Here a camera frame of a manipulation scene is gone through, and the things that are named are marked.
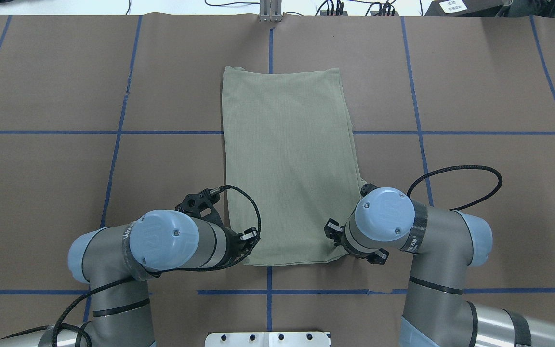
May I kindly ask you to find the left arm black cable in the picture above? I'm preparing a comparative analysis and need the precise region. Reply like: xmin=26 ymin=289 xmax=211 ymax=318
xmin=0 ymin=185 xmax=263 ymax=347

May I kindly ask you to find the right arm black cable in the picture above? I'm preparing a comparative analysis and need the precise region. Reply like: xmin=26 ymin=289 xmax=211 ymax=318
xmin=407 ymin=165 xmax=503 ymax=212

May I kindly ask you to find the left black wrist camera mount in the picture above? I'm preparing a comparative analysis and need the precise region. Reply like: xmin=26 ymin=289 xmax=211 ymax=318
xmin=174 ymin=187 xmax=224 ymax=227

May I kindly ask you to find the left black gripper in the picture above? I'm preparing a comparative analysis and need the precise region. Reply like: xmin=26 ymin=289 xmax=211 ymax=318
xmin=217 ymin=226 xmax=258 ymax=266

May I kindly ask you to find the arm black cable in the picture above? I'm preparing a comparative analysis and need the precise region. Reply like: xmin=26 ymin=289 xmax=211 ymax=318
xmin=0 ymin=185 xmax=263 ymax=347
xmin=407 ymin=165 xmax=503 ymax=212

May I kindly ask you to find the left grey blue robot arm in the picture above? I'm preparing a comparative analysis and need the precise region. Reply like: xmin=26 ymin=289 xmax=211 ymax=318
xmin=0 ymin=210 xmax=261 ymax=347

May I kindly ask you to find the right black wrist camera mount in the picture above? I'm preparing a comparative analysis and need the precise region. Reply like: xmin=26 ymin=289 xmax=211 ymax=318
xmin=360 ymin=183 xmax=379 ymax=197

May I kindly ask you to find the olive green long-sleeve shirt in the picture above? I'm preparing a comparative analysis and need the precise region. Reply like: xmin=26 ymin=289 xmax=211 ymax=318
xmin=222 ymin=66 xmax=364 ymax=267

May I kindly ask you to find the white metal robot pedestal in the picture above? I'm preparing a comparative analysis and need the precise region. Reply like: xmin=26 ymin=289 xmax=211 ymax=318
xmin=204 ymin=331 xmax=332 ymax=347

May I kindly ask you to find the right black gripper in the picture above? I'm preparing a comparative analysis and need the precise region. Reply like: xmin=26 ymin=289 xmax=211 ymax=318
xmin=324 ymin=219 xmax=390 ymax=265

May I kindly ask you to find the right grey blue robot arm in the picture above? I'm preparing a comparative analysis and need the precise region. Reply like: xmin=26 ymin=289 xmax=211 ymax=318
xmin=324 ymin=184 xmax=555 ymax=347

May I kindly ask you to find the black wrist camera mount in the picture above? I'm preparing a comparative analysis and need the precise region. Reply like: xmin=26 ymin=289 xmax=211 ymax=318
xmin=360 ymin=183 xmax=379 ymax=197
xmin=174 ymin=187 xmax=224 ymax=227

